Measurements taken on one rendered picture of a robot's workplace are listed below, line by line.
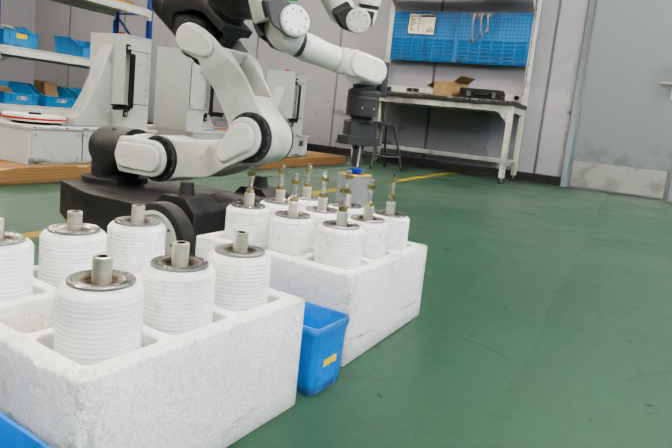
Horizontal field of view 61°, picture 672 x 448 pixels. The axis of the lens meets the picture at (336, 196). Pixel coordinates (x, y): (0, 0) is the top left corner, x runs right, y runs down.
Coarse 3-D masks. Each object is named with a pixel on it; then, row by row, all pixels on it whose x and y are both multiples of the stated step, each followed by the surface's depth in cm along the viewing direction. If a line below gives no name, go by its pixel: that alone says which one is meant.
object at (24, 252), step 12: (0, 252) 74; (12, 252) 75; (24, 252) 77; (0, 264) 74; (12, 264) 76; (24, 264) 77; (0, 276) 75; (12, 276) 76; (24, 276) 78; (0, 288) 75; (12, 288) 76; (24, 288) 78; (0, 300) 75
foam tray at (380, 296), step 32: (288, 256) 113; (384, 256) 122; (416, 256) 132; (288, 288) 112; (320, 288) 108; (352, 288) 105; (384, 288) 118; (416, 288) 136; (352, 320) 107; (384, 320) 121; (352, 352) 109
